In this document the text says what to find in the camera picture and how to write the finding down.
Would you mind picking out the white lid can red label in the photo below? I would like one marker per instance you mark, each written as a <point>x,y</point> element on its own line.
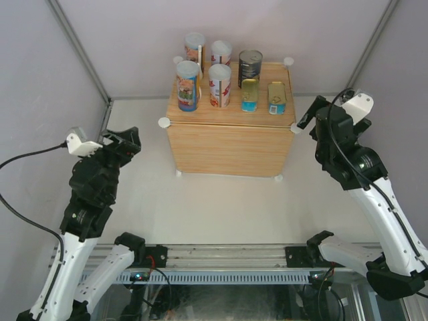
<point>221,52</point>

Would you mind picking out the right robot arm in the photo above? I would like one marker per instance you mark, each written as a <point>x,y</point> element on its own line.
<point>399,268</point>

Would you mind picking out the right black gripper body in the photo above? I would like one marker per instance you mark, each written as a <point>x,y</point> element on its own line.
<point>313,134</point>

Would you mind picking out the aluminium mounting rail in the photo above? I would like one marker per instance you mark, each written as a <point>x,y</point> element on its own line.
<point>194,257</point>

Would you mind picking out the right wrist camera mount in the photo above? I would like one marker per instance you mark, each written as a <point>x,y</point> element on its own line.
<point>359,106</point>

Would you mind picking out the wooden cube shelf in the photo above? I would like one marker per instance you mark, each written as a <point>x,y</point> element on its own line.
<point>230,141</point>

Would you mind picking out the right black base bracket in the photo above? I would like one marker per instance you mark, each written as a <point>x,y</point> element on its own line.
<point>301,257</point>

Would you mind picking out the rectangular gold tin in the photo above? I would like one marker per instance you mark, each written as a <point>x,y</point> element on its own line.
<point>249,95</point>
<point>276,98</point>

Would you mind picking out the dark round tin can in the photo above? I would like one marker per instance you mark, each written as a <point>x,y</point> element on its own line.
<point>250,61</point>

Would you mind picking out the black base bracket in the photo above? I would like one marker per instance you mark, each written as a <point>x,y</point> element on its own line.
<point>301,257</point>
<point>155,256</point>

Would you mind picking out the left black base bracket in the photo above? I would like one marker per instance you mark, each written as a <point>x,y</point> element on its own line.
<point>155,256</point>

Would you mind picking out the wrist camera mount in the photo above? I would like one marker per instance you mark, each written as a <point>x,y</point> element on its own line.
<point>78,143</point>
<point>359,106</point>

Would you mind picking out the white lid can colourful label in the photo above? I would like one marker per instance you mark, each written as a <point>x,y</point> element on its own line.
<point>188,88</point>

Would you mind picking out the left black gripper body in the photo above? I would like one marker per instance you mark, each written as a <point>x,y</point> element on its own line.
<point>120,155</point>

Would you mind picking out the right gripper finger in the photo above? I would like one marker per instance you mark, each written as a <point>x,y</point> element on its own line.
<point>361,126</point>
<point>318,103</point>

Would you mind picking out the slotted cable duct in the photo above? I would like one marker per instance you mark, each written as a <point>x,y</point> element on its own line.
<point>215,278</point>

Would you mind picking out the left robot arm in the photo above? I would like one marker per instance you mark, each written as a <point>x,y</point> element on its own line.
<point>94,184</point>

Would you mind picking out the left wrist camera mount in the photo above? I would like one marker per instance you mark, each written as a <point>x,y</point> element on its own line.
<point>78,143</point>

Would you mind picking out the tall can with spoon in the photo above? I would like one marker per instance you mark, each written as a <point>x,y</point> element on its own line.
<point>195,49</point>

